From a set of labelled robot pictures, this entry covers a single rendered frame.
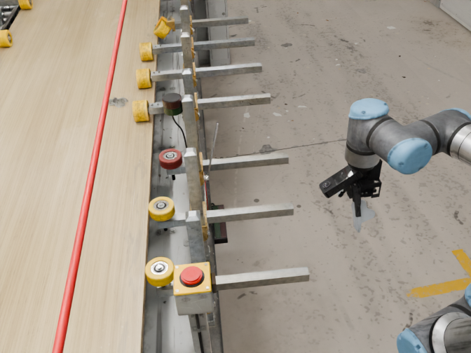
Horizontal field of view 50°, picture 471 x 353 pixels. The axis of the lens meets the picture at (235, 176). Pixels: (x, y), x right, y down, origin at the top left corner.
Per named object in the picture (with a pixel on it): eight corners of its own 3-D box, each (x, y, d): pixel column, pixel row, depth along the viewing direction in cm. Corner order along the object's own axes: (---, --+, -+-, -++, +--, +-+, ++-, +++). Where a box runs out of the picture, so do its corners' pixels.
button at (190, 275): (202, 270, 98) (201, 264, 97) (203, 286, 95) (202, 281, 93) (181, 272, 97) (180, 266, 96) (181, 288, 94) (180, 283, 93)
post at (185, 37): (200, 131, 229) (188, 31, 198) (200, 136, 226) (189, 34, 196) (192, 132, 229) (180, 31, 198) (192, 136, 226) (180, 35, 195)
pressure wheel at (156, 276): (163, 277, 150) (158, 251, 142) (184, 289, 146) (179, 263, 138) (144, 295, 145) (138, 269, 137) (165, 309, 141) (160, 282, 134)
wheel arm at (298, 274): (306, 274, 149) (307, 265, 146) (309, 284, 146) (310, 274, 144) (158, 289, 147) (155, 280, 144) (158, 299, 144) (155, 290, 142)
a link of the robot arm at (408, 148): (445, 134, 113) (406, 108, 122) (405, 150, 109) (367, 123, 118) (436, 167, 119) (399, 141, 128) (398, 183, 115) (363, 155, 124)
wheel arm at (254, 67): (261, 68, 216) (261, 61, 214) (262, 73, 214) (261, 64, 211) (143, 78, 214) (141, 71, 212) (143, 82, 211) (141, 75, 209)
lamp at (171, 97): (188, 146, 173) (181, 92, 160) (188, 156, 169) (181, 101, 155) (171, 148, 173) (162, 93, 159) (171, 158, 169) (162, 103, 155)
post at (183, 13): (198, 100, 248) (187, 3, 217) (198, 104, 245) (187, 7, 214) (190, 101, 247) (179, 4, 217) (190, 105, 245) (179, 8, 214)
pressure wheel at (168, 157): (184, 171, 187) (181, 146, 179) (185, 185, 181) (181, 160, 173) (162, 173, 187) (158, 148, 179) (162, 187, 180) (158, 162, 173)
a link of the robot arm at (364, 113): (368, 120, 117) (342, 100, 124) (362, 162, 125) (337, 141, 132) (399, 108, 120) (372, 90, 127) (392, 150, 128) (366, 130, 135)
